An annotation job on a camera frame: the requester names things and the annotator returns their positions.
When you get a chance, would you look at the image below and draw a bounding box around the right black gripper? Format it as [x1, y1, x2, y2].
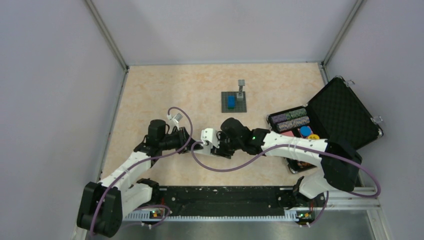
[211, 132, 244, 159]

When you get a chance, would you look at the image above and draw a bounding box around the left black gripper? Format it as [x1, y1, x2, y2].
[159, 126, 203, 154]

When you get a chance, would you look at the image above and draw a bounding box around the white remote control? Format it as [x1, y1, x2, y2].
[191, 142, 213, 156]

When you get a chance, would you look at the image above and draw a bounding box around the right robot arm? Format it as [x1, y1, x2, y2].
[202, 117, 362, 206]

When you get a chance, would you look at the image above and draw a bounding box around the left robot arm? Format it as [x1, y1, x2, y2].
[76, 119, 194, 237]

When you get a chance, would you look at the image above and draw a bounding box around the grey lego baseplate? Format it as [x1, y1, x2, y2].
[221, 91, 247, 113]

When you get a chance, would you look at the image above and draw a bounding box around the blue lego brick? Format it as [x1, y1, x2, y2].
[227, 95, 236, 109]

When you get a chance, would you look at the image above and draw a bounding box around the pink card deck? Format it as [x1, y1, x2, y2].
[281, 131, 295, 137]

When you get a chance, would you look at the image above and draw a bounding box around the grey lego tower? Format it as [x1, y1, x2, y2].
[236, 79, 246, 101]

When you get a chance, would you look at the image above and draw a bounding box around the blue round chip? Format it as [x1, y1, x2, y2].
[299, 126, 313, 137]

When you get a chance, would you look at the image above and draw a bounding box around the yellow dealer button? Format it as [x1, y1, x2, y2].
[307, 134, 320, 140]

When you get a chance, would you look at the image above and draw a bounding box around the black poker chip case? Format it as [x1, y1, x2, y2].
[266, 75, 384, 175]

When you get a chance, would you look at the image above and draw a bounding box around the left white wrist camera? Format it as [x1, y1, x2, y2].
[167, 113, 184, 130]

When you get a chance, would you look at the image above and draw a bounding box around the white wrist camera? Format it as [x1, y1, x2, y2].
[200, 128, 220, 155]
[167, 113, 184, 130]

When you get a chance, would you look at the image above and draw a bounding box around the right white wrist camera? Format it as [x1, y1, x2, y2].
[200, 128, 220, 155]

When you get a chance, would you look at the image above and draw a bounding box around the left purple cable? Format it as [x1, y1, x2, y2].
[89, 106, 194, 238]

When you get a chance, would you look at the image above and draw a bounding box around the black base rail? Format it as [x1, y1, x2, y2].
[151, 186, 310, 217]

